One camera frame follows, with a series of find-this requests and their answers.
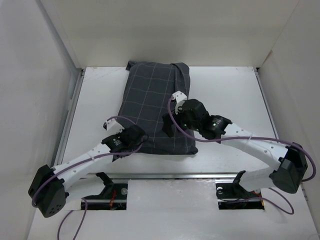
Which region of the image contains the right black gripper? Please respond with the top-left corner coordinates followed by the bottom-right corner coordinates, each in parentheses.
top-left (162, 107), bottom-right (201, 137)

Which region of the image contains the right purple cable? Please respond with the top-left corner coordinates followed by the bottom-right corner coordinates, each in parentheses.
top-left (167, 98), bottom-right (317, 216)

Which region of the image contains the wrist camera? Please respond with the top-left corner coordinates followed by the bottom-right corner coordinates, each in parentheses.
top-left (103, 118), bottom-right (125, 135)
top-left (171, 91), bottom-right (188, 115)

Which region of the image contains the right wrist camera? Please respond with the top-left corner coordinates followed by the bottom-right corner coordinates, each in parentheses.
top-left (171, 91), bottom-right (188, 115)

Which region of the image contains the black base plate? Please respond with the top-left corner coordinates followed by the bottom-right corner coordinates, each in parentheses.
top-left (84, 172), bottom-right (128, 204)
top-left (215, 170), bottom-right (261, 202)

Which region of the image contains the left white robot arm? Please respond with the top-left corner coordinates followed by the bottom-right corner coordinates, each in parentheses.
top-left (28, 123), bottom-right (147, 218)

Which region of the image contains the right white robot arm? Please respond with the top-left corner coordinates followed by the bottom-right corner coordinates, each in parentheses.
top-left (162, 95), bottom-right (308, 197)

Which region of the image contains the purple cable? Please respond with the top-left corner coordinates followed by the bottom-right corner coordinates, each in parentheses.
top-left (31, 115), bottom-right (150, 240)
top-left (167, 98), bottom-right (317, 216)

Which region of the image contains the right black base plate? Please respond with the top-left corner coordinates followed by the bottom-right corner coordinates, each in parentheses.
top-left (215, 170), bottom-right (261, 202)

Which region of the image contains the dark grey checked pillowcase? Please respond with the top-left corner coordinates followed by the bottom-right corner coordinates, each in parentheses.
top-left (118, 60), bottom-right (198, 155)

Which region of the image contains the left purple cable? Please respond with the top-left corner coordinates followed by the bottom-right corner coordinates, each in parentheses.
top-left (31, 115), bottom-right (150, 240)

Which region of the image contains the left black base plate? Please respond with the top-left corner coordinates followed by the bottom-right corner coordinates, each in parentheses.
top-left (84, 172), bottom-right (128, 204)

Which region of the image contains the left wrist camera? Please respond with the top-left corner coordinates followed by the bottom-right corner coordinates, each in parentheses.
top-left (103, 118), bottom-right (125, 135)

